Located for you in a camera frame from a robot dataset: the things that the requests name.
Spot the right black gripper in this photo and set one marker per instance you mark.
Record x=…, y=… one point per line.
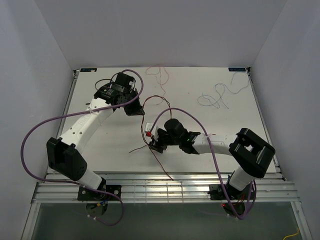
x=157, y=146

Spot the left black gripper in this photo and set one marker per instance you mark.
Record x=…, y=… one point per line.
x=136, y=110

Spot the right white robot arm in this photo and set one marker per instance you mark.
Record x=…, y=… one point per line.
x=251, y=152

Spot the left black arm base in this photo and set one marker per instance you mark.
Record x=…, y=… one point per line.
x=97, y=203

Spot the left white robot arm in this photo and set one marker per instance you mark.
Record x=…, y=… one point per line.
x=65, y=152

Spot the left blue corner label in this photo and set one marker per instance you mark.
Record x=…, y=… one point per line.
x=88, y=70

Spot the blue corner label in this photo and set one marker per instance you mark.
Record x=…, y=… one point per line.
x=237, y=69
x=88, y=70

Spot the right blue corner label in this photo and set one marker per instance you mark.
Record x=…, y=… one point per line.
x=237, y=69

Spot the aluminium rail frame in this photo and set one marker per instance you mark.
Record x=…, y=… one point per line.
x=142, y=181

